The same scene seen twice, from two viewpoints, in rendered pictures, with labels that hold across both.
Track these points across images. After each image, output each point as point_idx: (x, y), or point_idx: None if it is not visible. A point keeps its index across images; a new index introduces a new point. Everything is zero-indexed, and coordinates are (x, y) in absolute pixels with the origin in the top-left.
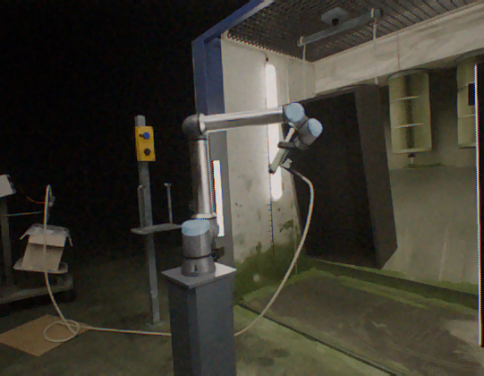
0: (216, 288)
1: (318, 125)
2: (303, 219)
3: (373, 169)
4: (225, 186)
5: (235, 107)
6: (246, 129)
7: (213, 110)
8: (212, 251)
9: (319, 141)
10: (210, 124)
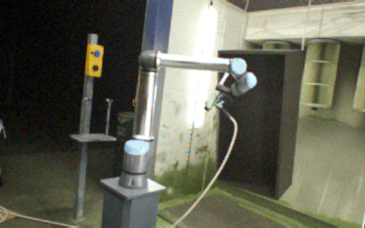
0: (148, 201)
1: (254, 79)
2: (220, 148)
3: (287, 119)
4: (158, 109)
5: (177, 41)
6: None
7: (158, 41)
8: None
9: None
10: (165, 62)
